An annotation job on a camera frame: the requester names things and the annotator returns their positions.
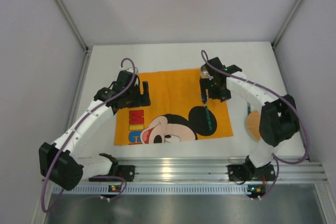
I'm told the metal cup with cork band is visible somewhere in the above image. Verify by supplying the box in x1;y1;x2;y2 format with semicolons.
200;65;210;79

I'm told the spoon with teal handle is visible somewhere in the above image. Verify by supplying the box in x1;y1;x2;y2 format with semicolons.
204;100;212;131

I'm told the orange Mickey Mouse placemat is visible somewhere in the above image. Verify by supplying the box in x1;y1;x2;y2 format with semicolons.
114;69;234;146

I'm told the fork with teal handle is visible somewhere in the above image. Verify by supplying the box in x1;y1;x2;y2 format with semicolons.
247;103;251;115

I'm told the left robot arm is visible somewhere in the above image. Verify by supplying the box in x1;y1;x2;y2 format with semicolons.
39;68;150;190

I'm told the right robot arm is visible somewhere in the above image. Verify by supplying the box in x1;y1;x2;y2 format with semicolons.
200;57;300;173

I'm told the round woven coaster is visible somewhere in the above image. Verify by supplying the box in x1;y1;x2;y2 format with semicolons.
246;110;261;142

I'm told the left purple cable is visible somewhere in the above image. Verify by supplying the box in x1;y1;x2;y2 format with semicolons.
41;57;139;213

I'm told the purple cable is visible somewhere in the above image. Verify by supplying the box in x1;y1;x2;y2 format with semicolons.
41;57;139;213
201;49;311;200

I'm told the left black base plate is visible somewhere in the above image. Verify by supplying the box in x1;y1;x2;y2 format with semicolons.
89;164;135;182

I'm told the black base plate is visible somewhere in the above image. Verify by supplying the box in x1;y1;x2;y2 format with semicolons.
227;164;276;184
89;164;135;182

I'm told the aluminium rail frame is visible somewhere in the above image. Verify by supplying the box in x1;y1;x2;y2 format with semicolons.
41;145;328;183

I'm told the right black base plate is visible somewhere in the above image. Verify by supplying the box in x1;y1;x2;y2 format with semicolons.
227;164;276;184

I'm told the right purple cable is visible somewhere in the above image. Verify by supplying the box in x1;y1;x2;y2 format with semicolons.
201;49;311;200

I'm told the perforated cable duct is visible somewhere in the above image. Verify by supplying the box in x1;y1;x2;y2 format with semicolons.
52;184;266;195

